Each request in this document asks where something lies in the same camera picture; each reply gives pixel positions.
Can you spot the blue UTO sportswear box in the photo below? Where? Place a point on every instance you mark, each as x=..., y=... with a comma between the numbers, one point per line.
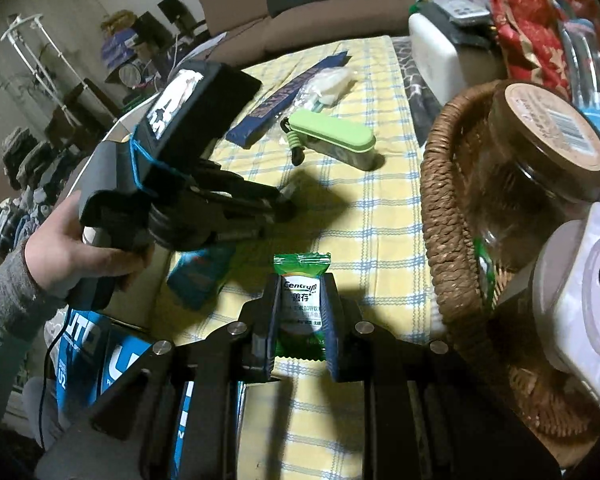
x=152, y=410

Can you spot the blue wet wipes pack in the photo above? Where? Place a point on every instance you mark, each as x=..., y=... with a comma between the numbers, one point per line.
x=199, y=275

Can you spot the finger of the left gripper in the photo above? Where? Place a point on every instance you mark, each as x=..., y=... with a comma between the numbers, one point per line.
x=221, y=186
x=249, y=227

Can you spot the clear plastic wrapped item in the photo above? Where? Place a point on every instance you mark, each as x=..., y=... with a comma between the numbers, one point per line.
x=327, y=87

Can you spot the grey sleeve forearm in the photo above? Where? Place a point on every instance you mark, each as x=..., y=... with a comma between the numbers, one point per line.
x=24, y=309

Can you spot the red brocade doll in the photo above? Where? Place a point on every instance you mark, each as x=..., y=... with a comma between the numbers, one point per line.
x=529, y=38

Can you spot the yellow plaid tablecloth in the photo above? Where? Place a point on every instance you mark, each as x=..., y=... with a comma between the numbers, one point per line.
x=367, y=221

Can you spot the wicker basket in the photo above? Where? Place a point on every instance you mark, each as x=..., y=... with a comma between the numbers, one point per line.
x=487, y=308

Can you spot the purple pig nose case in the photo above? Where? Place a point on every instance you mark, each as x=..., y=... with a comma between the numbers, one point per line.
x=566, y=300

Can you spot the brown lid glass jar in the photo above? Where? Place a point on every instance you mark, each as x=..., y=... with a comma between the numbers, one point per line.
x=538, y=167

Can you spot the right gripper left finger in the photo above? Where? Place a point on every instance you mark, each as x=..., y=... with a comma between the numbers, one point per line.
x=261, y=316

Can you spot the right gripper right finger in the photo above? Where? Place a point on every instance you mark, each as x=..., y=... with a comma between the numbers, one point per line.
x=345, y=333

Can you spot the green Centrum sachet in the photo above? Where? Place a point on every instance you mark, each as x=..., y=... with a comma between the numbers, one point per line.
x=300, y=332

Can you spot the green lid pencil case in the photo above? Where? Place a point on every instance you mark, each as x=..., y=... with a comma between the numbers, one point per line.
x=349, y=142

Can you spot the white floral tissue box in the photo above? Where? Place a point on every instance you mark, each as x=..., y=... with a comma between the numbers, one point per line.
x=448, y=69

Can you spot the blue flat ribbon box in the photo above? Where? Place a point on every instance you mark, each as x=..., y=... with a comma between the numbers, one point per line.
x=248, y=130

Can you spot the white clothes stand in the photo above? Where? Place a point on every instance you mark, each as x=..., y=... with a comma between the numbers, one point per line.
x=14, y=35

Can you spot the person left hand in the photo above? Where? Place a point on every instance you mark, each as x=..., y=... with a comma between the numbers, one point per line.
x=57, y=259

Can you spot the grey remote control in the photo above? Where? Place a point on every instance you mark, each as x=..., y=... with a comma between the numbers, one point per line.
x=464, y=12

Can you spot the brown sofa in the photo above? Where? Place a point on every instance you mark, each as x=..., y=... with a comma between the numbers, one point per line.
x=251, y=32

